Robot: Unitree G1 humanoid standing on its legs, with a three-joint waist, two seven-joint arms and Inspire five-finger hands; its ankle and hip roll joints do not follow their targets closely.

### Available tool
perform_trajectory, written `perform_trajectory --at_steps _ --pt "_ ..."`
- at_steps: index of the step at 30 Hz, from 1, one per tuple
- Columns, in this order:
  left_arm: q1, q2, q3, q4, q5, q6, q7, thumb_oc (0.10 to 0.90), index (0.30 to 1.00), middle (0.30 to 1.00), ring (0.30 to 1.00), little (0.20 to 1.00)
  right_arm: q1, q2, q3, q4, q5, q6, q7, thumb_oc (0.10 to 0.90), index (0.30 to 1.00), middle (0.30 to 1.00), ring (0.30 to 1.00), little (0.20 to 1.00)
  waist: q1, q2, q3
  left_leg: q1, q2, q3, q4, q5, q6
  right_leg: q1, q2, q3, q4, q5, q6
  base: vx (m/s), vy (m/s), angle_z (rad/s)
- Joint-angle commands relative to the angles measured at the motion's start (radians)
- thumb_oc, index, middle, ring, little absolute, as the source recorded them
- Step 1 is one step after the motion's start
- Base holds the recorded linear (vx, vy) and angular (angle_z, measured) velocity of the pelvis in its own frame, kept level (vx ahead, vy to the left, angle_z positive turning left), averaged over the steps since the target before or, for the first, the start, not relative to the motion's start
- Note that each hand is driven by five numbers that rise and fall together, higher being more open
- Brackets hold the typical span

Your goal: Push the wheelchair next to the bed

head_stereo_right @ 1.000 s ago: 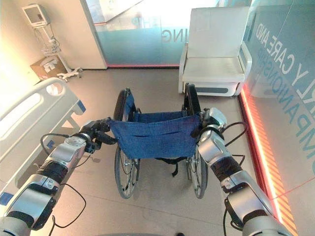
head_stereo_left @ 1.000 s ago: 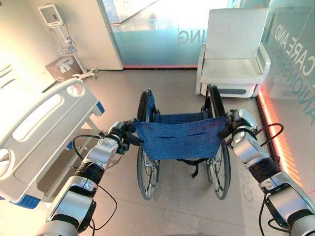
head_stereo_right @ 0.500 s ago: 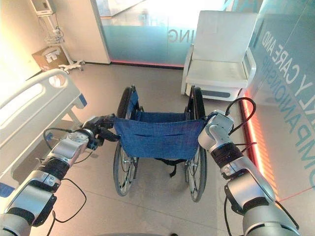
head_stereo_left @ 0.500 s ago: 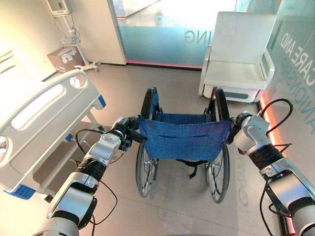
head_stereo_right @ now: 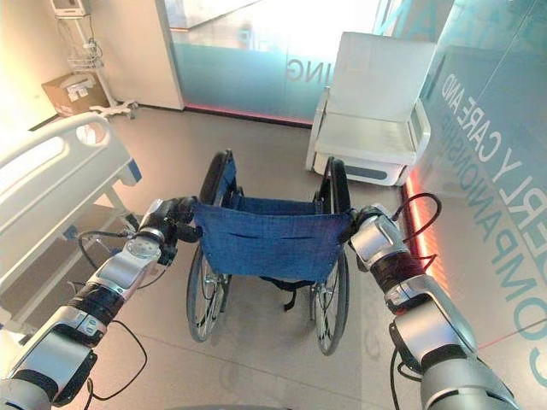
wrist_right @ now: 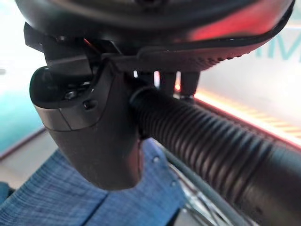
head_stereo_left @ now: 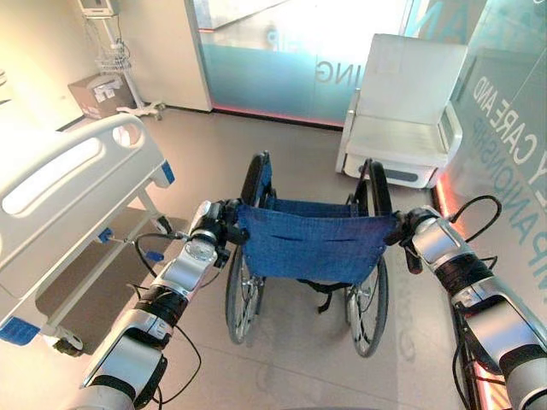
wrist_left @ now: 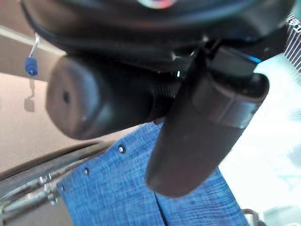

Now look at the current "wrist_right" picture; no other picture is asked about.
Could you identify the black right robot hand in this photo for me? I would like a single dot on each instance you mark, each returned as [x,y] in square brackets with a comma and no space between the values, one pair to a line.
[101,141]

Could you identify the blue fabric wheelchair backrest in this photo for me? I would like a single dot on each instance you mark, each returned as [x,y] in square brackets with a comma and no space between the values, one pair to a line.
[58,200]

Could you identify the wheelchair wheel with grey tyre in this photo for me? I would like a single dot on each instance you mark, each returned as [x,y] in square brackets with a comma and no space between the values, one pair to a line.
[211,196]

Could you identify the red lit floor strip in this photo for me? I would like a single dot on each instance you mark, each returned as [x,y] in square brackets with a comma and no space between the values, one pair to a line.
[270,120]

